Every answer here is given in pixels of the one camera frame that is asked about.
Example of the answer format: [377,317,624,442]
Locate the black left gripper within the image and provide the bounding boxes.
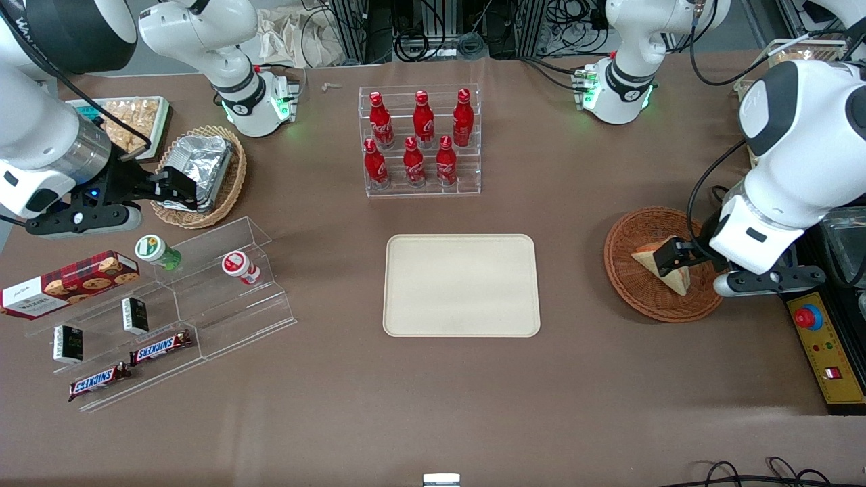
[658,214,729,280]

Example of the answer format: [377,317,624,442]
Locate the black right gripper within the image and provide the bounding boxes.
[85,159,202,212]

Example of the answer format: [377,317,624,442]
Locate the triangle sandwich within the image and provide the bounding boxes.
[631,243,691,297]

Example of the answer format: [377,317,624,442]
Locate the light wicker basket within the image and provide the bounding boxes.
[150,125,248,230]

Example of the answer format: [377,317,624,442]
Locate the brown wicker basket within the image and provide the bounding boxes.
[603,207,729,323]

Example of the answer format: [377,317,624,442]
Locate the white snack tray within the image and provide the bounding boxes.
[66,95,173,164]

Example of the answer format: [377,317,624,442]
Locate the cream plastic tray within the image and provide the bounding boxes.
[383,234,541,338]

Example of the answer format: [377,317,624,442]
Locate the silver foil container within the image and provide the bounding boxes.
[156,134,235,212]

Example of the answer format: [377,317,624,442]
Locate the green drink bottle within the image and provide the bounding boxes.
[135,234,183,272]

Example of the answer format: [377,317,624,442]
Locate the bag of brown crackers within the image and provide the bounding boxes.
[100,99,160,154]

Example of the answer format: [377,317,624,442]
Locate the red white drink bottle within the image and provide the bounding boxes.
[222,250,261,287]

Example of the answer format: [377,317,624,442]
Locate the small black white box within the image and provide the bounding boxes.
[121,297,150,336]
[53,325,85,365]

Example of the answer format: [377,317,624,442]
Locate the clear acrylic step shelf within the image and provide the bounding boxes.
[24,267,205,414]
[164,216,298,361]

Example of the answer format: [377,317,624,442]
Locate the red tartan cookie box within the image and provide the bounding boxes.
[0,250,141,321]

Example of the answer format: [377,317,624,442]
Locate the snickers chocolate bar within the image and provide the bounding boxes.
[129,329,194,367]
[67,361,133,403]

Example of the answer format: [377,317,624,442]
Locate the clear plastic box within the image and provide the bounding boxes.
[817,206,866,289]

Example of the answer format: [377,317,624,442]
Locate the yellow control panel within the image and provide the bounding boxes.
[785,291,866,407]

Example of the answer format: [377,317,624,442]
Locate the crumpled brown paper bag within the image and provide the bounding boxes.
[256,9,343,69]

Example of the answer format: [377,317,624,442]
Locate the red cola bottle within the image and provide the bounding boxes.
[369,91,395,149]
[363,138,390,189]
[413,90,436,148]
[403,136,428,188]
[436,135,459,187]
[453,88,474,147]

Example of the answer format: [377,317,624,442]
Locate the clear food container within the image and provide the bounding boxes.
[729,39,848,97]

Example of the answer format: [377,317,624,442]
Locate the clear acrylic bottle rack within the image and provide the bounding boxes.
[359,85,482,198]

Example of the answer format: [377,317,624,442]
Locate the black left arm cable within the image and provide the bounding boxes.
[685,0,769,266]

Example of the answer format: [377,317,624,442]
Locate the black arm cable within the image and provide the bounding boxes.
[0,10,152,163]
[685,0,769,266]

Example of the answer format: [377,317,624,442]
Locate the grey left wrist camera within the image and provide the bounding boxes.
[714,266,827,299]

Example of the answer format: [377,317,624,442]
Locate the dark right wrist camera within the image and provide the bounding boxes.
[26,202,144,239]

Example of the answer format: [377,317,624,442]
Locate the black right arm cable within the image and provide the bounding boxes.
[0,10,152,163]

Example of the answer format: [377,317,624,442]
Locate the black floor cables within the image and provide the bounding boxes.
[666,457,866,487]

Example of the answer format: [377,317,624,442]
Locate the aluminium frame post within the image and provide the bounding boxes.
[330,0,371,66]

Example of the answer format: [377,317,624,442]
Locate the black cable bundle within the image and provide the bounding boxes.
[392,0,491,63]

